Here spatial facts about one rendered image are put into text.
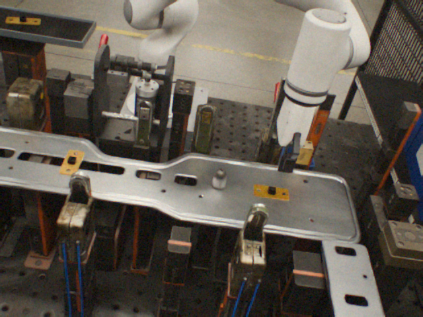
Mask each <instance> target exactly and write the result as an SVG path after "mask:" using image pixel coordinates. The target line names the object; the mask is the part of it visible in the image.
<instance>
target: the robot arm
mask: <svg viewBox="0 0 423 317"><path fill-rule="evenodd" d="M273 1H275V2H277V3H279V4H282V5H286V6H288V7H293V8H295V9H298V10H300V11H303V12H305V17H304V20H303V24H302V27H301V31H300V33H299V37H298V39H297V43H296V47H295V51H294V53H293V57H292V59H291V63H290V66H289V70H288V74H287V77H286V81H285V85H284V90H285V100H284V103H283V105H282V108H281V110H280V114H279V116H278V121H277V128H278V135H277V138H276V142H275V144H276V145H281V146H285V151H284V155H283V156H282V157H281V160H280V163H279V165H278V172H285V173H292V172H293V168H294V166H295V163H296V160H297V159H298V156H299V150H300V149H301V148H302V147H303V146H304V144H305V141H306V138H307V135H308V133H309V130H310V127H311V121H312V119H313V114H314V111H315V107H317V106H319V105H321V103H322V102H323V101H325V99H326V97H327V94H328V90H329V88H330V85H331V83H332V80H333V79H334V76H335V75H336V73H337V72H339V71H340V70H345V69H351V68H355V67H357V66H359V65H361V64H363V63H364V62H365V61H367V59H368V57H369V55H370V42H369V38H368V35H367V32H366V30H365V28H364V25H363V23H362V21H361V19H360V16H359V14H358V13H357V11H356V10H355V6H354V5H353V3H352V2H351V0H273ZM123 11H124V17H125V19H126V21H127V22H128V24H129V25H130V26H131V27H132V28H134V29H136V30H156V31H154V33H151V34H150V35H148V36H147V37H146V38H144V39H143V40H142V41H141V43H140V45H139V53H138V61H139V60H142V61H143V62H144V63H145V62H149V63H153V62H154V63H156V66H157V69H156V72H155V73H158V74H163V75H164V74H165V69H166V65H167V61H168V58H169V56H170V55H171V56H175V55H176V49H177V47H178V45H179V44H180V43H181V41H182V39H183V38H184V37H185V36H186V35H187V33H188V32H190V30H191V29H192V27H193V26H194V24H195V22H196V20H197V18H198V12H199V5H198V0H125V2H124V8H123ZM134 104H135V93H133V94H131V95H130V97H129V98H128V101H127V108H128V110H129V111H130V113H131V114H132V115H133V116H134ZM290 141H293V145H291V144H290V143H289V142H290ZM288 147H292V151H291V153H288Z"/></svg>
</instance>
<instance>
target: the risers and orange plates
mask: <svg viewBox="0 0 423 317"><path fill-rule="evenodd" d="M127 222H128V205H124V207H123V210H122V204H119V203H111V202H104V208H103V210H102V213H101V216H100V219H99V222H98V235H97V261H96V270H100V271H109V272H113V271H117V269H118V264H119V261H120V257H121V254H122V250H123V247H124V242H125V239H126V235H127ZM187 224H188V223H185V222H181V221H177V225H176V226H177V227H184V228H187Z"/></svg>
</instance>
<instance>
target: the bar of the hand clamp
mask: <svg viewBox="0 0 423 317"><path fill-rule="evenodd" d="M285 81H286V77H282V79H281V82H280V86H279V89H278V94H277V97H276V102H275V105H274V109H273V112H272V117H271V120H270V125H269V128H268V138H267V141H266V144H270V139H271V136H272V132H273V129H274V128H277V121H278V116H279V114H280V110H281V108H282V105H283V103H284V100H285V90H284V85H285Z"/></svg>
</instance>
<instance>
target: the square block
mask: <svg viewBox="0 0 423 317"><path fill-rule="evenodd" d="M369 259H370V262H371V266H372V269H373V274H374V276H375V281H376V284H377V288H378V291H379V298H380V301H381V305H382V307H383V312H384V315H386V313H387V312H388V310H389V309H390V307H392V306H393V304H394V303H395V301H396V300H397V299H398V297H399V296H400V295H401V293H402V291H403V289H404V288H405V287H406V285H407V283H408V282H410V280H411V279H412V278H413V277H414V275H415V274H416V272H417V271H418V270H420V269H422V267H423V227H422V226H421V225H415V224H411V223H403V222H398V221H388V222H387V224H386V225H385V226H384V228H382V232H381V234H380V235H379V236H378V241H377V242H376V244H375V246H374V247H373V250H372V251H371V253H370V254H369ZM352 305H356V306H364V307H367V306H368V303H367V299H366V298H365V297H359V296H356V299H355V300H354V302H353V303H352Z"/></svg>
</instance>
